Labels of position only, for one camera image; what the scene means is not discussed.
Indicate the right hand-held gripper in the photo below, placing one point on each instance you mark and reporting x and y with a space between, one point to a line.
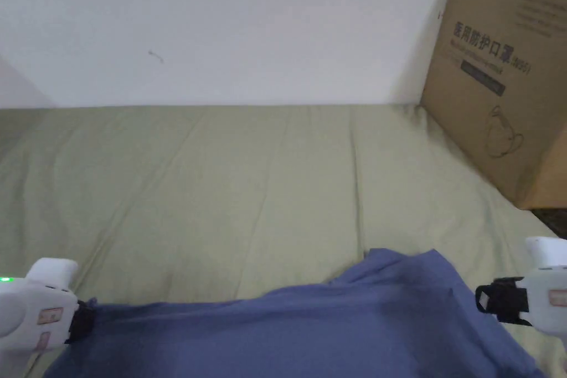
542 302

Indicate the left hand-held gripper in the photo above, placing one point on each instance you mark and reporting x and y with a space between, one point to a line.
31 307

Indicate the blue shirt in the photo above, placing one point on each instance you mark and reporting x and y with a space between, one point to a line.
301 329

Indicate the bed with pale green sheet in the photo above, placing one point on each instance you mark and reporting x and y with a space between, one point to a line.
221 183

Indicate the brown printed cardboard carton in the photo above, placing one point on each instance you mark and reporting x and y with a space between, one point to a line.
500 77

